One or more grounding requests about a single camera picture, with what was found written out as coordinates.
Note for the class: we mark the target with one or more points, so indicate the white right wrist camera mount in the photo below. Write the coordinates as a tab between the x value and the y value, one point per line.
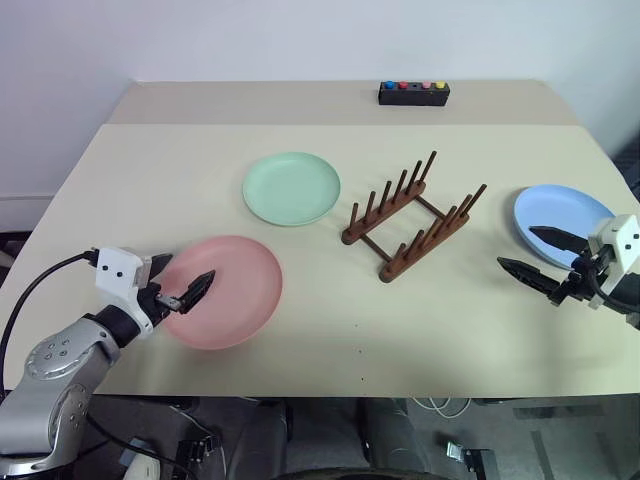
622	240

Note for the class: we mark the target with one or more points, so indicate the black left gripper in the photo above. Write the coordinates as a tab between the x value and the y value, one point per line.
152	302

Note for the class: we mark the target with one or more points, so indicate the green plastic plate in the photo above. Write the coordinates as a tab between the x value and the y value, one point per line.
291	189

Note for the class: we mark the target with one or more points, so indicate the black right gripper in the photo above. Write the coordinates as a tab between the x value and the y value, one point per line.
575	287

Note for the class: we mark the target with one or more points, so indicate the red plastic plate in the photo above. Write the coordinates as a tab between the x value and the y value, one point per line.
235	295

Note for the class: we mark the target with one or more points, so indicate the blue plastic plate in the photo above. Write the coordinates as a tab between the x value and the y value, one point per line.
555	210

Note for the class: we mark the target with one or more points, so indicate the black button box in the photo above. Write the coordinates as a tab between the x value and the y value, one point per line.
412	97

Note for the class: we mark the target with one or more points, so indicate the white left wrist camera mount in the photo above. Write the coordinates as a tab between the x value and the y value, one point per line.
117	272

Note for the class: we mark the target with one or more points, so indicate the brown wooden dish rack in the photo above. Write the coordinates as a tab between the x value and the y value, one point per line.
395	200

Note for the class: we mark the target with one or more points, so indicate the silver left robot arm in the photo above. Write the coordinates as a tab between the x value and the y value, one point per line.
55	360

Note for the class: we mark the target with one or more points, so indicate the black mesh object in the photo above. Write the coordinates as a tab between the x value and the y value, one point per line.
629	172

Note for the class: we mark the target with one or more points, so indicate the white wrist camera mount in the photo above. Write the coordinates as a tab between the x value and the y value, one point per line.
622	240
117	272

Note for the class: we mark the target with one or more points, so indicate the black metal bracket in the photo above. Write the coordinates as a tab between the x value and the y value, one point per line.
467	457
197	449

